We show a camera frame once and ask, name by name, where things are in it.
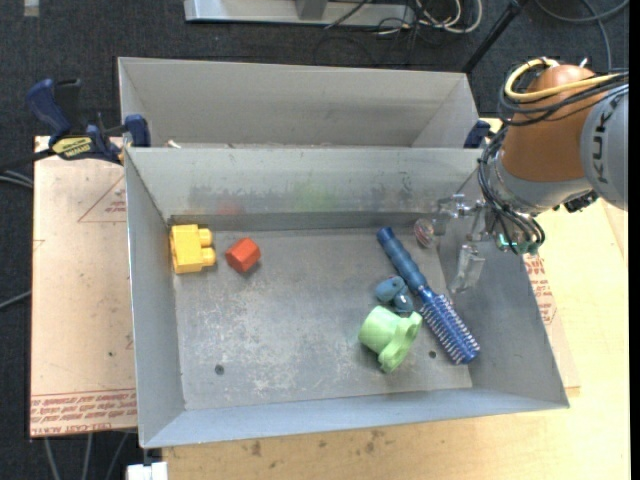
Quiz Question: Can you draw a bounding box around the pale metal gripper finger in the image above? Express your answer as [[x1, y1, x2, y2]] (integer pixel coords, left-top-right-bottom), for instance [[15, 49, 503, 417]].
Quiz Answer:
[[430, 194, 474, 237], [447, 243, 487, 295]]

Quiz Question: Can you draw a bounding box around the striped marble ball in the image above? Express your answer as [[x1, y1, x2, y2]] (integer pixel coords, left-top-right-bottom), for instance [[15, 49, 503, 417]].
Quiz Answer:
[[413, 218, 435, 248]]

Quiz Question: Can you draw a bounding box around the blue hairbrush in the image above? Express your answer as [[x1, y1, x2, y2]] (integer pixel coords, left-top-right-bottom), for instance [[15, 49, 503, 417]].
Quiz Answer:
[[375, 226, 482, 366]]

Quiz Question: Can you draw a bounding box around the blue-grey toy animal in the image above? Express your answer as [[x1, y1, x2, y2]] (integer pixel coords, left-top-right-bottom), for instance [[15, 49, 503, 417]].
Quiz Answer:
[[374, 275, 415, 315]]

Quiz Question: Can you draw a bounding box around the light green plastic toy piece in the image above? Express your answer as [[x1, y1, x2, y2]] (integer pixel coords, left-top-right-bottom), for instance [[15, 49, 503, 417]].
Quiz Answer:
[[357, 305, 424, 374]]

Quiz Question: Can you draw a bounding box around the grey metal bin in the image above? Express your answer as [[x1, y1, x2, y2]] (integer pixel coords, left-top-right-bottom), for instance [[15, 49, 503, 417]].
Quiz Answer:
[[117, 56, 571, 450]]

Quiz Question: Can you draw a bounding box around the red block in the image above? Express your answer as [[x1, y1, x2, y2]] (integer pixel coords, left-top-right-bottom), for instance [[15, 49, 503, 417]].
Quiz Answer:
[[224, 237, 262, 274]]

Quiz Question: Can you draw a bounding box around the yellow toy brick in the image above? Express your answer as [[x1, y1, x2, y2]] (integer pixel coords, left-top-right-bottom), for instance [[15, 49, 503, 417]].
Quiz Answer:
[[168, 223, 218, 275]]

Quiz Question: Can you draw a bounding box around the brown cardboard board, red print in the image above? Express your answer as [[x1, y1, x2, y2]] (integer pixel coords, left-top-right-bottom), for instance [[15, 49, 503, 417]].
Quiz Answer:
[[29, 135, 582, 439]]

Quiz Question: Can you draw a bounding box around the black cylinder on white bracket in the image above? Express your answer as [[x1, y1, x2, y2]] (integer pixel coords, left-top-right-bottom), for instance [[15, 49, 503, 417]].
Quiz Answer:
[[563, 189, 600, 214]]

